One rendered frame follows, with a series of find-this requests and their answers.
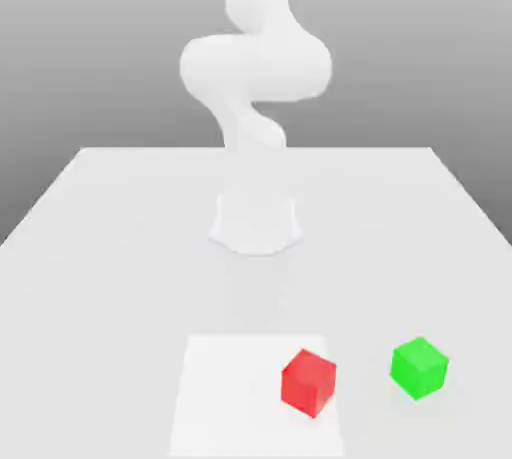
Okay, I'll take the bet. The small red cube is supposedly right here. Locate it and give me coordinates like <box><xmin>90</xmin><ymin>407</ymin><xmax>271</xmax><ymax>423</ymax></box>
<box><xmin>280</xmin><ymin>348</ymin><xmax>338</xmax><ymax>420</ymax></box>

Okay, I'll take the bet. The small green cube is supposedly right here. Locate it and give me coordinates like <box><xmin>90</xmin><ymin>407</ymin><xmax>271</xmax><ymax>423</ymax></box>
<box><xmin>389</xmin><ymin>336</ymin><xmax>450</xmax><ymax>402</ymax></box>

